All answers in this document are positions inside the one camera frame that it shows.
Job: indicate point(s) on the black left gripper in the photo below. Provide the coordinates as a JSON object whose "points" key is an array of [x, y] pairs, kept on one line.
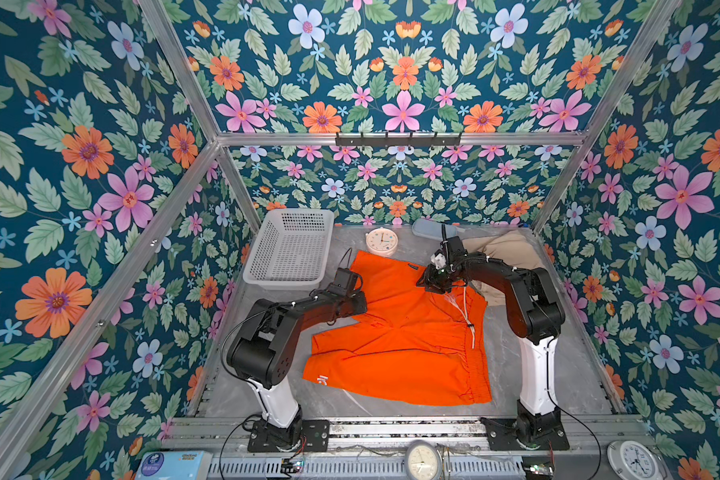
{"points": [[362, 303]]}

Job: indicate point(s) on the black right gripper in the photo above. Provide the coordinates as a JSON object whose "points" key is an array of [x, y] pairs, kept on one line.
{"points": [[430, 280]]}

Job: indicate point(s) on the beige drawstring shorts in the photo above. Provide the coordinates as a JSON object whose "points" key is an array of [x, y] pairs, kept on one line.
{"points": [[512, 248]]}

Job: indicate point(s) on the orange shorts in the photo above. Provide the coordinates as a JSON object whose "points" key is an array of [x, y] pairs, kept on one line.
{"points": [[411, 345]]}

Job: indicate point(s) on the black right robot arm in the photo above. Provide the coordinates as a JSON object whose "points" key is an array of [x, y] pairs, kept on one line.
{"points": [[535, 315]]}

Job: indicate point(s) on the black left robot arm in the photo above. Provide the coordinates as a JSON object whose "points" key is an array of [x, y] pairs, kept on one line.
{"points": [[261, 351]]}

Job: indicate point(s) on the grey-blue pencil case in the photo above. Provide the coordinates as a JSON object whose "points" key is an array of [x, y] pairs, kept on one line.
{"points": [[433, 230]]}

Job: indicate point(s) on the pink round alarm clock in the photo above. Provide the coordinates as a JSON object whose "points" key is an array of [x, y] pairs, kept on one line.
{"points": [[382, 242]]}

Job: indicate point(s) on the white plastic laundry basket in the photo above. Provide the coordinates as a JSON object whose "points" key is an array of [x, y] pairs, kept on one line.
{"points": [[291, 250]]}

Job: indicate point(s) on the beige round front clock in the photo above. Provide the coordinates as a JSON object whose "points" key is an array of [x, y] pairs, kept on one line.
{"points": [[422, 461]]}

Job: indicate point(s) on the blue tissue pack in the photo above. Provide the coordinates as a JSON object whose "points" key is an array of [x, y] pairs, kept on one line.
{"points": [[175, 465]]}

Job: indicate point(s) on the white round corner clock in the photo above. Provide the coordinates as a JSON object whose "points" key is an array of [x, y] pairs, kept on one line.
{"points": [[631, 460]]}

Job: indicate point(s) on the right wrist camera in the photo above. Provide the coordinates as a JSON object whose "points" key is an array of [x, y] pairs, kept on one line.
{"points": [[438, 261]]}

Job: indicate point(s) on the black wall hook rail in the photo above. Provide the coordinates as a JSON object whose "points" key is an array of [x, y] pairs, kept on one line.
{"points": [[387, 139]]}

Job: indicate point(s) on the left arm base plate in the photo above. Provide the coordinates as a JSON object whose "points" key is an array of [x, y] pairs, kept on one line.
{"points": [[302, 435]]}

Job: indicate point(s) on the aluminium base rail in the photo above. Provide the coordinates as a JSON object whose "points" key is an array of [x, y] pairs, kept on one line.
{"points": [[375, 447]]}

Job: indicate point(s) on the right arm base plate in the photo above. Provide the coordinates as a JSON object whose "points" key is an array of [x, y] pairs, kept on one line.
{"points": [[505, 434]]}

